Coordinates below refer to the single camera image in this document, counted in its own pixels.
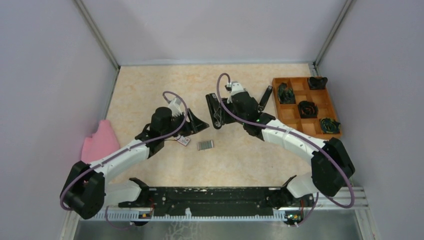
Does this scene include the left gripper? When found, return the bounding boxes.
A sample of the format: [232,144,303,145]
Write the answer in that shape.
[162,108,210,140]

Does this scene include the red white staple box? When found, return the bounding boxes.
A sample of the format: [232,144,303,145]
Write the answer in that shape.
[175,135,191,147]

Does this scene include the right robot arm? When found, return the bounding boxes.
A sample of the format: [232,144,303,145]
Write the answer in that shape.
[208,90,355,209]

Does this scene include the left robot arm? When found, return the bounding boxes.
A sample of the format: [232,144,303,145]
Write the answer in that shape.
[59,107,209,220]

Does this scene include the wooden compartment tray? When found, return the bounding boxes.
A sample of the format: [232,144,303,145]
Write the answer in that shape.
[272,77,342,140]

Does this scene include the pink cloth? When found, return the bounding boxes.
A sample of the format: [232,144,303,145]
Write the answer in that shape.
[81,119,120,164]

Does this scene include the dark clip bundle bottom right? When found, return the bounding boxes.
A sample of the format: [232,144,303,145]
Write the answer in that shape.
[319,117,341,134]

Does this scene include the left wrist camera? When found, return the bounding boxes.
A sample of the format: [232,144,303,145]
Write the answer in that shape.
[167,97,185,117]

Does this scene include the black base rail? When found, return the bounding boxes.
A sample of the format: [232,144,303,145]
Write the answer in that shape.
[118,186,315,220]

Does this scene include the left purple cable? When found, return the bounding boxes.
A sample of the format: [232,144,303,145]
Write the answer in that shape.
[59,91,190,231]

